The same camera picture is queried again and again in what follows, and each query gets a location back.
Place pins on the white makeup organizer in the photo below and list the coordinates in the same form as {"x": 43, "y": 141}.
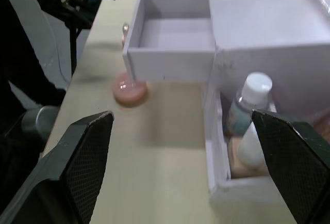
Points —
{"x": 260, "y": 20}

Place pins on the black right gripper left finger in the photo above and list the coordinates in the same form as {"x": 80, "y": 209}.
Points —
{"x": 77, "y": 162}

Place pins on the pink round compact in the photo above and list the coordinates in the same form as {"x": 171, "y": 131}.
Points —
{"x": 129, "y": 92}

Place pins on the silver drawer knob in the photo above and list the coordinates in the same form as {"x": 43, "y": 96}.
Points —
{"x": 125, "y": 29}

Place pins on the clear bottle white cap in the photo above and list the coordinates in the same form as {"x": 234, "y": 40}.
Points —
{"x": 245, "y": 102}

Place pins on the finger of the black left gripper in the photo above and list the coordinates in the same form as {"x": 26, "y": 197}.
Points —
{"x": 77, "y": 15}

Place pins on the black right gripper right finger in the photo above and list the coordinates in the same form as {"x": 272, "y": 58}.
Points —
{"x": 294, "y": 162}

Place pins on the white organizer drawer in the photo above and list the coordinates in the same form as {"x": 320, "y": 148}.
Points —
{"x": 170, "y": 56}

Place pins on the silver robot body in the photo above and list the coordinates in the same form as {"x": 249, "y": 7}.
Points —
{"x": 38, "y": 123}

